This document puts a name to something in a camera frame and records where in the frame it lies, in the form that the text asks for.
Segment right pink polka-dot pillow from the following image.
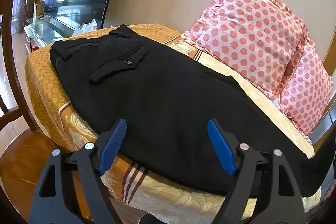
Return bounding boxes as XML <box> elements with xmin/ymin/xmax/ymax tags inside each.
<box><xmin>278</xmin><ymin>42</ymin><xmax>333</xmax><ymax>140</ymax></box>

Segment pink polka-dot pillow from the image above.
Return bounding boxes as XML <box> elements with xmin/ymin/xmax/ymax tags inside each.
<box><xmin>182</xmin><ymin>0</ymin><xmax>307</xmax><ymax>96</ymax></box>
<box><xmin>278</xmin><ymin>42</ymin><xmax>333</xmax><ymax>140</ymax></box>

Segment left pink polka-dot pillow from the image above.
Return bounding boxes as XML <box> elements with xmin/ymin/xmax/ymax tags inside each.
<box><xmin>182</xmin><ymin>0</ymin><xmax>307</xmax><ymax>96</ymax></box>

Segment wooden door frame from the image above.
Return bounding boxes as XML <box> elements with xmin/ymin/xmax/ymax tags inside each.
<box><xmin>310</xmin><ymin>27</ymin><xmax>336</xmax><ymax>146</ymax></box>

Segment glass tv stand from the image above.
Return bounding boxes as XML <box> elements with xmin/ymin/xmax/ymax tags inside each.
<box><xmin>24</xmin><ymin>14</ymin><xmax>80</xmax><ymax>53</ymax></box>

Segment dark wooden chair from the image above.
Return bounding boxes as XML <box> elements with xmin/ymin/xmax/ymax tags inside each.
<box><xmin>1</xmin><ymin>0</ymin><xmax>57</xmax><ymax>223</ymax></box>

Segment small cardboard box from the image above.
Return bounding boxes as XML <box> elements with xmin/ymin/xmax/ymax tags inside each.
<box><xmin>33</xmin><ymin>1</ymin><xmax>45</xmax><ymax>24</ymax></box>

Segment black pants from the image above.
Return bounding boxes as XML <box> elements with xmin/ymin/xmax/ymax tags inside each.
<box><xmin>50</xmin><ymin>26</ymin><xmax>335</xmax><ymax>197</ymax></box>

